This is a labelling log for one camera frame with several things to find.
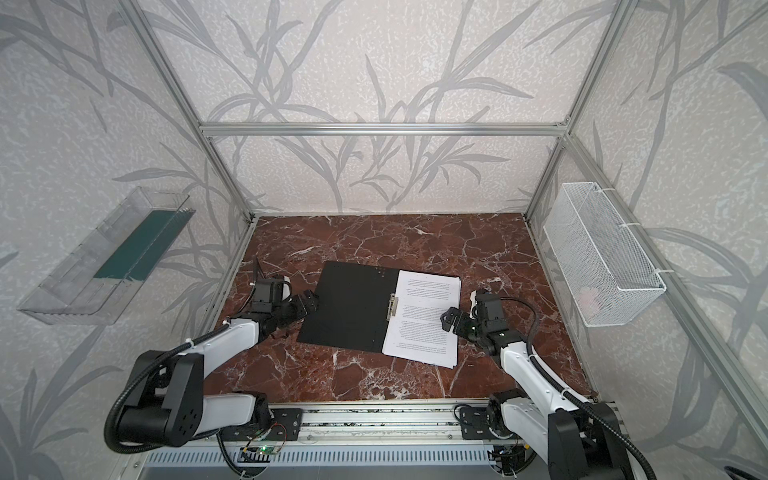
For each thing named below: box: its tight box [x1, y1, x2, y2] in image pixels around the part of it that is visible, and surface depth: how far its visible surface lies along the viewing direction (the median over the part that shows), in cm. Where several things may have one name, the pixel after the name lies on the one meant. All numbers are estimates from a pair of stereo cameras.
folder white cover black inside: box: [297, 261, 400, 352], surface depth 101 cm
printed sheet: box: [382, 270, 462, 369], surface depth 93 cm
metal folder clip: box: [386, 293, 399, 321], surface depth 96 cm
